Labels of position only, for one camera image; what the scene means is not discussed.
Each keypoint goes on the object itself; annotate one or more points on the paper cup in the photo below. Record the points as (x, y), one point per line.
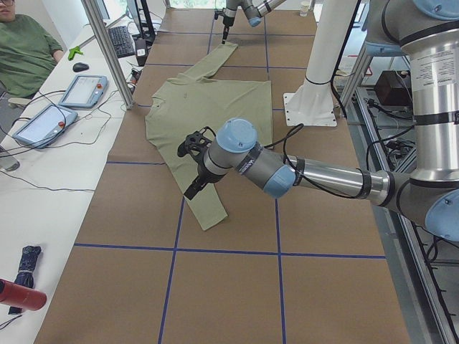
(304, 9)

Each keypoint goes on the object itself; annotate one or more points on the near teach pendant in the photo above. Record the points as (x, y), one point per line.
(45, 127)

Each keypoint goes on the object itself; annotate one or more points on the brown box on shelf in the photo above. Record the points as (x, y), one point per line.
(393, 88)

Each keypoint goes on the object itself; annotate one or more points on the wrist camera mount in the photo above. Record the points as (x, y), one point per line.
(195, 143)

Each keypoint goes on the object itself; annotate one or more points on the olive green long-sleeve shirt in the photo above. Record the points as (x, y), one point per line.
(195, 99)

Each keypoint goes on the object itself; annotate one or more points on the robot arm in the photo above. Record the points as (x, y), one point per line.
(428, 32)
(252, 13)

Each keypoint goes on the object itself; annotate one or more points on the black keyboard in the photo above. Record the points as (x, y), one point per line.
(121, 41)

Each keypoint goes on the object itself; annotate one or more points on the white camera pole with base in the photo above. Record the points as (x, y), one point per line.
(312, 103)

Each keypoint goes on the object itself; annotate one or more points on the person in green shirt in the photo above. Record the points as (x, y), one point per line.
(29, 53)

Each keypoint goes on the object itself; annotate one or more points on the teach pendant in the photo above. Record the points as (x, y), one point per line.
(45, 127)
(84, 92)

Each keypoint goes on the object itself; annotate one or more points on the green plastic clip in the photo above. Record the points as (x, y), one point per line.
(73, 52)

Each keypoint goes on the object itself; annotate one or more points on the black computer mouse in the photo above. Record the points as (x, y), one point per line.
(80, 67)

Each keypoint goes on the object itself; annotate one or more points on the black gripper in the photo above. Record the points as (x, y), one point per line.
(201, 173)
(226, 21)

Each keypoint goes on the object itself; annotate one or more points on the far teach pendant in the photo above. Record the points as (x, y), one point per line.
(84, 92)

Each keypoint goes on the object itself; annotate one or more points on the red cylinder bottle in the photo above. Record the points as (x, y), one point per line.
(10, 296)

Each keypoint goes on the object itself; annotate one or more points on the aluminium frame post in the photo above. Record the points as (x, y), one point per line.
(102, 37)

